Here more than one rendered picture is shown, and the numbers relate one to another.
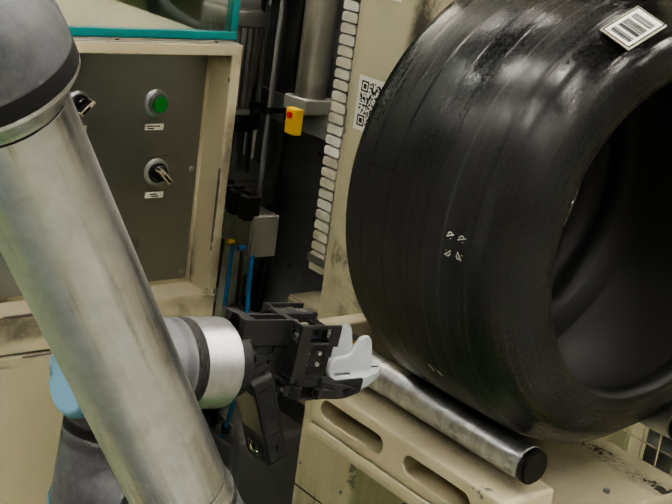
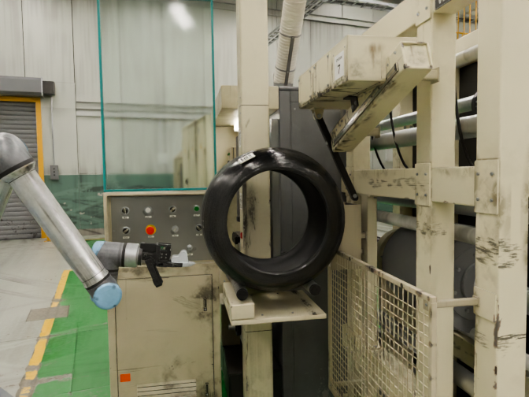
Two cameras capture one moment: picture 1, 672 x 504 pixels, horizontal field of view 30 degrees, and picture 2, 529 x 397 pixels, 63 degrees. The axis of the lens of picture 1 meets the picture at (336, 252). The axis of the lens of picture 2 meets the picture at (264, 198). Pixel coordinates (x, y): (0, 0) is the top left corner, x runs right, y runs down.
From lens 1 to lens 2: 114 cm
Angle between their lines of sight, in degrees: 33
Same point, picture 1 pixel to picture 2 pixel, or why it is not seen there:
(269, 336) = (149, 248)
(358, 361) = (182, 258)
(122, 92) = (185, 205)
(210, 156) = not seen: hidden behind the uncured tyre
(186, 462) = (81, 263)
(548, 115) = (220, 183)
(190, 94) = not seen: hidden behind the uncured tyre
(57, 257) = (31, 206)
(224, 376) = (129, 256)
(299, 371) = (157, 257)
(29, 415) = (160, 295)
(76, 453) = not seen: hidden behind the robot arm
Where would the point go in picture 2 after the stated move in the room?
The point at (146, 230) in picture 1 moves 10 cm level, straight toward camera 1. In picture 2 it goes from (197, 245) to (187, 248)
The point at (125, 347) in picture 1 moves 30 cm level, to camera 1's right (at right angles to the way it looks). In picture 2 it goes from (53, 229) to (120, 235)
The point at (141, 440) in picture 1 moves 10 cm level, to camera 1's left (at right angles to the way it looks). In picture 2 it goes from (66, 255) to (47, 253)
